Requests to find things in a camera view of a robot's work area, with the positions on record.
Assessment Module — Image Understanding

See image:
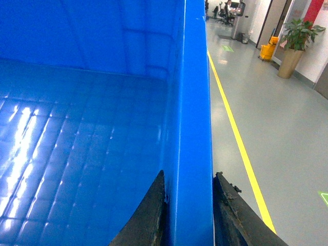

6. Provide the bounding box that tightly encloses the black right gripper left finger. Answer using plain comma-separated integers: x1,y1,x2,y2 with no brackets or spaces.
109,170,166,245

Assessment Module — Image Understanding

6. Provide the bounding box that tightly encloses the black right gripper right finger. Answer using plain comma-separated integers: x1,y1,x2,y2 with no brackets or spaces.
214,172,286,245

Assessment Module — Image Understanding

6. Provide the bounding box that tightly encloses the large blue plastic crate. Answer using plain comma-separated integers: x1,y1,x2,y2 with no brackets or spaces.
1,1,214,245

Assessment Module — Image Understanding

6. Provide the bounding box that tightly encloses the tan plant pot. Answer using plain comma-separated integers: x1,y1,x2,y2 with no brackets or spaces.
278,48,305,79

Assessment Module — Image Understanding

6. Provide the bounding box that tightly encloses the yellow mop bucket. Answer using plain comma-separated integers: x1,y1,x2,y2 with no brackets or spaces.
259,36,279,61

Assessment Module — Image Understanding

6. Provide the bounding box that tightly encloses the grey waste bin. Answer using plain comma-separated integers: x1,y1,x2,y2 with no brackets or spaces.
241,33,250,44

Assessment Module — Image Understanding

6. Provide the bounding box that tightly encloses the green potted plant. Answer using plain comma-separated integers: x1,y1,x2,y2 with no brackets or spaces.
279,18,326,51

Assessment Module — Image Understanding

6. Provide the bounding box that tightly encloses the black office chair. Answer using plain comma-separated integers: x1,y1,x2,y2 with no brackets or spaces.
213,2,234,27

